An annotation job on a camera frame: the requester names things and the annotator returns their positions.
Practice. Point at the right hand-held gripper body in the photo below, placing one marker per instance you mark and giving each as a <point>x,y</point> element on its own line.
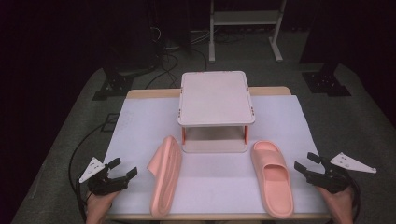
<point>331,180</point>

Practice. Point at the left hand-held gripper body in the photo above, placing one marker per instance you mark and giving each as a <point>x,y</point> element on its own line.
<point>102,185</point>

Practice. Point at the pink slipper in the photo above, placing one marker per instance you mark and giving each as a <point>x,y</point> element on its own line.
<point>275,186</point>
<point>166,177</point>

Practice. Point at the white rack with orange legs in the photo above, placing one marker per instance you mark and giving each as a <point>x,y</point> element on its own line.
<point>214,99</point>

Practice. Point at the person's left hand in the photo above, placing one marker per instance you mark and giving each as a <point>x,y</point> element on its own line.
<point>98,208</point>

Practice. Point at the person's right hand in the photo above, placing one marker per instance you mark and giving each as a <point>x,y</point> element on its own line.
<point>341,207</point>

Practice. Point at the black stand base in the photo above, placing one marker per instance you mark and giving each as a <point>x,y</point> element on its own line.
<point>325,82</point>
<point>116,85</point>

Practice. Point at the white metal stand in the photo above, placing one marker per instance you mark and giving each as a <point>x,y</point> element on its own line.
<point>246,18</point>

